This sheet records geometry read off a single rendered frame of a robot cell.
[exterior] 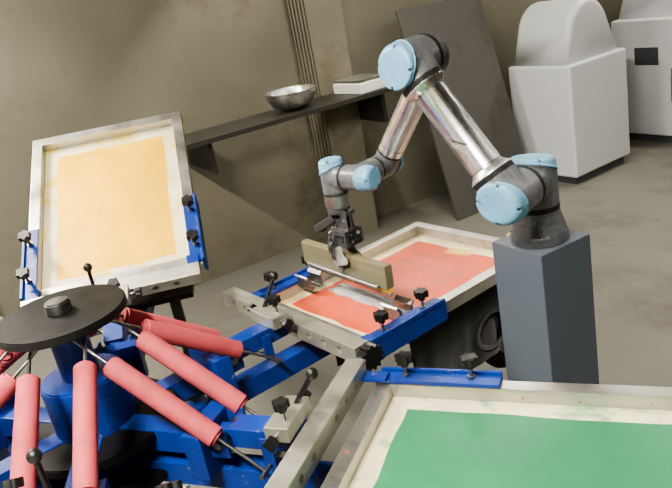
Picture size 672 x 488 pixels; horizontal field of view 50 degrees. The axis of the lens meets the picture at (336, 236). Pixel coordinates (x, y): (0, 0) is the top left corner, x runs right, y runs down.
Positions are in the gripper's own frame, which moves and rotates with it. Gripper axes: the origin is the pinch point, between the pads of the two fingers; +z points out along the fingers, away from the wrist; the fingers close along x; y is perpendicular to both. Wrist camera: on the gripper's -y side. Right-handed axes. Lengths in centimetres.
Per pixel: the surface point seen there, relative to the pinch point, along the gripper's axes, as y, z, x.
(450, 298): 28.8, 10.7, 14.9
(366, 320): 11.2, 14.1, -4.3
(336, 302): -7.4, 14.1, -1.0
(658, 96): -164, 66, 497
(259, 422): 41, 6, -61
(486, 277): 28.8, 10.7, 31.6
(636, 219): -86, 110, 317
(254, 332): 1.5, 5.5, -37.2
